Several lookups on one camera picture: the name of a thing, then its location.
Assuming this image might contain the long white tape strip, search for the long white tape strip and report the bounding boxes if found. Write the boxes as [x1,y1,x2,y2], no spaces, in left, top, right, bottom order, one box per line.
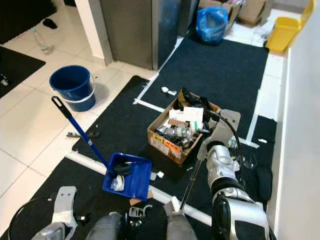
[66,151,215,226]

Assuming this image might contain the metal-handled white broom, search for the metal-handled white broom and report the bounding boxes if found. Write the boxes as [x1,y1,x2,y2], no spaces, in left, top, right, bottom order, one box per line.
[164,141,208,217]

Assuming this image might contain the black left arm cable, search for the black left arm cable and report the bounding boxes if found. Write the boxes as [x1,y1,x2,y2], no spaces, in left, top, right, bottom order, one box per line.
[7,195,55,240]

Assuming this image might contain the blue long-handled dustpan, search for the blue long-handled dustpan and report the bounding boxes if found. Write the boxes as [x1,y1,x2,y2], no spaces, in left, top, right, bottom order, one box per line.
[51,96,154,202]

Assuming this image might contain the blue plastic bag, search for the blue plastic bag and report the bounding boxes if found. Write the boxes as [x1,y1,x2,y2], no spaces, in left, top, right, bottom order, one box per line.
[195,6,230,45]

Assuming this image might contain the grey plastic clip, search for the grey plastic clip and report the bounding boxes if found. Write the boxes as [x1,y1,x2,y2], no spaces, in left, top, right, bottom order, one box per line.
[126,204,153,226]

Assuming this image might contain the grey right robot leg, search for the grey right robot leg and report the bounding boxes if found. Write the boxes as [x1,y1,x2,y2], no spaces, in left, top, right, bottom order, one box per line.
[165,210,198,240]

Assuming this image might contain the small brown cardboard piece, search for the small brown cardboard piece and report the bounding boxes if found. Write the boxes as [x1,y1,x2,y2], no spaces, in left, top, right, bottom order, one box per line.
[129,197,151,206]

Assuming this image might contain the blue plastic bucket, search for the blue plastic bucket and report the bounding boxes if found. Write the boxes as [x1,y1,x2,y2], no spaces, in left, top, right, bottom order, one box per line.
[49,65,97,112]

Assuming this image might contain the grey left robot leg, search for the grey left robot leg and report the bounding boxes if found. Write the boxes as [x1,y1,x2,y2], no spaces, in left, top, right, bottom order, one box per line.
[84,211,121,240]

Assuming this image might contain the clear upright plastic bottle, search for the clear upright plastic bottle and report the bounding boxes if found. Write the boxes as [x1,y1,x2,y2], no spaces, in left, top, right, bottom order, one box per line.
[31,27,55,56]

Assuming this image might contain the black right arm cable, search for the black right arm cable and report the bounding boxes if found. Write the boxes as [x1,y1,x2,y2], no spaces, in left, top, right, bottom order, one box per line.
[207,111,246,186]

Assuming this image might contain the yellow plastic bin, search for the yellow plastic bin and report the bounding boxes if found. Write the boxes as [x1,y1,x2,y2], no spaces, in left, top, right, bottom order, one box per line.
[265,0,316,53]

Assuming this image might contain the black rubbish piece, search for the black rubbish piece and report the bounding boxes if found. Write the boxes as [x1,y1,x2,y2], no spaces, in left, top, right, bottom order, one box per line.
[113,163,133,176]

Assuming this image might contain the brown cardboard boxes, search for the brown cardboard boxes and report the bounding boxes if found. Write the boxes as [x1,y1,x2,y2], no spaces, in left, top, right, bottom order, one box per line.
[200,0,276,27]

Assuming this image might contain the grey robot leg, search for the grey robot leg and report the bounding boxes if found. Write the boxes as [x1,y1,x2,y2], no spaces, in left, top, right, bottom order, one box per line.
[84,211,121,240]
[165,210,198,240]

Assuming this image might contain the black plastic bag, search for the black plastic bag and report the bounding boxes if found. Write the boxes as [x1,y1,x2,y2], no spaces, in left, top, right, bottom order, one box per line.
[180,89,211,108]

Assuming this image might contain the black flat strip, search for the black flat strip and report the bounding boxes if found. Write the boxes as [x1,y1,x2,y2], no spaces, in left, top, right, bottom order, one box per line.
[66,131,101,139]

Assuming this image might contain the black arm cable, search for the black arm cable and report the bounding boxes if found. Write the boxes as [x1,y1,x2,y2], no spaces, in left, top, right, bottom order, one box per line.
[7,195,55,240]
[207,111,246,186]

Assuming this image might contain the grey metal cabinet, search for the grey metal cabinet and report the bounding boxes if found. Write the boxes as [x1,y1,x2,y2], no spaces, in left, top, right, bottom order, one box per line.
[99,0,198,71]

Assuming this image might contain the black slipper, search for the black slipper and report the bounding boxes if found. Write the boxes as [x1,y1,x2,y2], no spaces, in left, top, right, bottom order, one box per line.
[42,18,59,30]

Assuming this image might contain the crumpled white paper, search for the crumpled white paper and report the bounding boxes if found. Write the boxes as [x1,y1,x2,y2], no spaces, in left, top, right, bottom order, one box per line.
[111,175,126,192]

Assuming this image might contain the white paper sheet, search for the white paper sheet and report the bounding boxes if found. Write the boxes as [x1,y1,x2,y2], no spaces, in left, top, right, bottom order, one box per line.
[182,106,205,124]

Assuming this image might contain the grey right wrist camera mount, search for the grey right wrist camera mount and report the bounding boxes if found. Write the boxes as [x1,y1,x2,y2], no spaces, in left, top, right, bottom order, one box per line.
[205,109,242,148]

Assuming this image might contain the black floor mat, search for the black floor mat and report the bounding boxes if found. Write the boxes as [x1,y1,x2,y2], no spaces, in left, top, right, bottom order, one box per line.
[0,0,58,45]
[72,75,278,203]
[2,157,231,240]
[137,35,270,113]
[0,46,46,98]

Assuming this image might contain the small white plastic object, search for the small white plastic object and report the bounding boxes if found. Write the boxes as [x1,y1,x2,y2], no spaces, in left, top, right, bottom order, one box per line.
[161,86,178,97]

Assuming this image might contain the cardboard box of rubbish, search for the cardboard box of rubbish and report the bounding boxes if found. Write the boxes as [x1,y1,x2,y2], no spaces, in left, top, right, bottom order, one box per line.
[147,89,222,166]

